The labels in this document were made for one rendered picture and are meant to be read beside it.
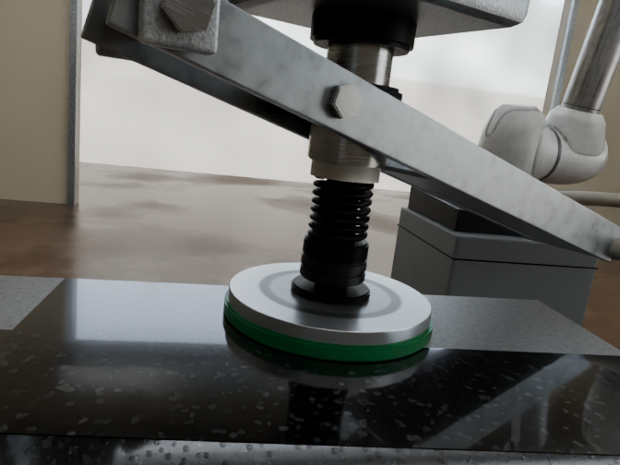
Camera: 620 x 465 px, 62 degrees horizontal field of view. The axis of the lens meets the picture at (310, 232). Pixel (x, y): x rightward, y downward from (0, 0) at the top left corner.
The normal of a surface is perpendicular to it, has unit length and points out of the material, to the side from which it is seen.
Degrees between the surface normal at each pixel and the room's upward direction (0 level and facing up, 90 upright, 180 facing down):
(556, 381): 0
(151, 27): 90
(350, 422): 0
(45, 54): 90
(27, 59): 90
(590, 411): 0
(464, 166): 90
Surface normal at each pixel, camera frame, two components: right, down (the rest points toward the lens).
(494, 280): 0.18, 0.22
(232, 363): 0.11, -0.97
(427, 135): 0.51, 0.23
